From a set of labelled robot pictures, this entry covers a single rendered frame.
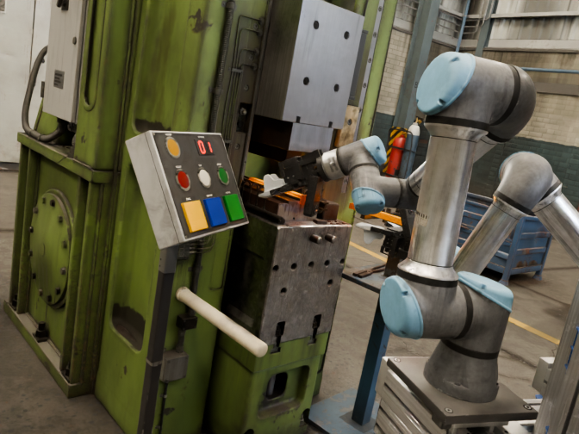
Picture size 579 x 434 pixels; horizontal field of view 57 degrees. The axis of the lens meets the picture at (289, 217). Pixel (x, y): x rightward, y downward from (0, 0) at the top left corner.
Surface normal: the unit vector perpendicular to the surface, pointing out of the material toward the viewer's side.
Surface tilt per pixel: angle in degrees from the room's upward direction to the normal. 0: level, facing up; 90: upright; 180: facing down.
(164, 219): 90
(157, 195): 90
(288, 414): 90
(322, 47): 90
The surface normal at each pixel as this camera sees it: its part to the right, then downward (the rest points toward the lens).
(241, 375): -0.73, 0.00
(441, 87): -0.91, -0.23
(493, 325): 0.31, 0.25
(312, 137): 0.66, 0.27
